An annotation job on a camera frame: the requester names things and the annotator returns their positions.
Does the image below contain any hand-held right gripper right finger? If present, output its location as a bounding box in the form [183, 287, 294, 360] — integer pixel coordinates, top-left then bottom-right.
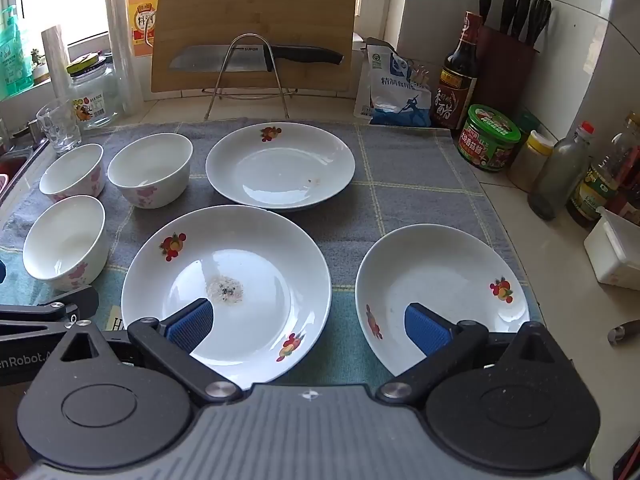
[375, 302, 558, 404]

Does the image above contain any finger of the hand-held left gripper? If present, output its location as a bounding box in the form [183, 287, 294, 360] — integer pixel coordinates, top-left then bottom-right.
[0, 285, 99, 333]

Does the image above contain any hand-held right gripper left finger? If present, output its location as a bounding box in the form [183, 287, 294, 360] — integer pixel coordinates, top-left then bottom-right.
[60, 298, 244, 407]

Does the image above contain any white fruit-print plate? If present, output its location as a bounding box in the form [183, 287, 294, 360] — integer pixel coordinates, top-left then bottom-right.
[205, 122, 356, 211]
[355, 224, 531, 377]
[121, 205, 333, 390]

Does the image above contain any white pink-flower bowl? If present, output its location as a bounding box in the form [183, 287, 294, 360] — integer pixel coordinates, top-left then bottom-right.
[22, 195, 108, 293]
[39, 143, 106, 204]
[107, 133, 194, 210]

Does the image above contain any grey checked cloth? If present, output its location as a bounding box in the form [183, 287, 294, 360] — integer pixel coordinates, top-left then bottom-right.
[0, 119, 546, 391]

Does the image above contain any clear glass cup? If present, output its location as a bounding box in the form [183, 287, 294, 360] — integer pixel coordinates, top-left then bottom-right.
[36, 99, 82, 154]

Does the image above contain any yellow-lid spice jar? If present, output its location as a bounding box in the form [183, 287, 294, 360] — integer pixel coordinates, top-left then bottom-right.
[510, 130, 555, 193]

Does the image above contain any white plastic box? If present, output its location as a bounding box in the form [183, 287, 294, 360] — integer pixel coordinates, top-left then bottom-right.
[583, 206, 640, 291]

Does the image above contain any green-lid sauce jar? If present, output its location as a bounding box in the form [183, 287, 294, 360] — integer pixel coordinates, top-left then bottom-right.
[456, 104, 521, 173]

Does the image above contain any clear red-cap bottle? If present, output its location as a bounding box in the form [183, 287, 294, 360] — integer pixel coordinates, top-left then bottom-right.
[527, 121, 593, 221]

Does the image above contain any glass jar with lid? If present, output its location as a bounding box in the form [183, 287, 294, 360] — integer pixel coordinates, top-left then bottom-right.
[66, 55, 125, 130]

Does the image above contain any yellow-label oil bottle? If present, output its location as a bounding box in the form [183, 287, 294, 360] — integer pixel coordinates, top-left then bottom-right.
[566, 150, 631, 231]

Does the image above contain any small green-cap jar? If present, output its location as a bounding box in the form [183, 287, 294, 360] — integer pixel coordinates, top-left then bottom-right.
[517, 109, 543, 146]

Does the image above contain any white and blue salt bag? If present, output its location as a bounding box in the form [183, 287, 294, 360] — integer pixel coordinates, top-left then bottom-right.
[353, 37, 433, 128]

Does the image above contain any short clear plastic roll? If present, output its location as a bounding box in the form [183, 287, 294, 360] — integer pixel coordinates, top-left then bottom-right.
[41, 25, 76, 106]

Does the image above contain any green dish soap bottle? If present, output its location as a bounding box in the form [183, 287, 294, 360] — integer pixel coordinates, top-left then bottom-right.
[0, 5, 35, 101]

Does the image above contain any dark vinegar bottle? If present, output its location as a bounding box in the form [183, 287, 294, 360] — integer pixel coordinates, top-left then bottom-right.
[431, 11, 483, 130]

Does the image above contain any dark red knife block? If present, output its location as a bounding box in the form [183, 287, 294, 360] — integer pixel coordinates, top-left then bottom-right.
[472, 25, 541, 121]

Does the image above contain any tall clear plastic roll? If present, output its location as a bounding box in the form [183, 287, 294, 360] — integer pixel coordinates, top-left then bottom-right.
[104, 0, 143, 113]

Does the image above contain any orange oil jug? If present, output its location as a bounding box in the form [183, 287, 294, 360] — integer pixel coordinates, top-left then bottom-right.
[126, 0, 166, 58]

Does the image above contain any bamboo cutting board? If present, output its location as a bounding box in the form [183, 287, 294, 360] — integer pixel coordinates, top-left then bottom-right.
[150, 0, 360, 95]

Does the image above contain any dark utensil handle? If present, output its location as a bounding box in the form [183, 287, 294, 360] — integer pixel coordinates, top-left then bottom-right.
[607, 320, 640, 346]

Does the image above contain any black-handled kitchen knife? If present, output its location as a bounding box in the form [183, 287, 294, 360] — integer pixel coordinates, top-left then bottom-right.
[168, 44, 345, 72]

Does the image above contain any metal wire rack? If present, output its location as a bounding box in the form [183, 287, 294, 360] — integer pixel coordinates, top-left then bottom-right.
[202, 33, 298, 121]

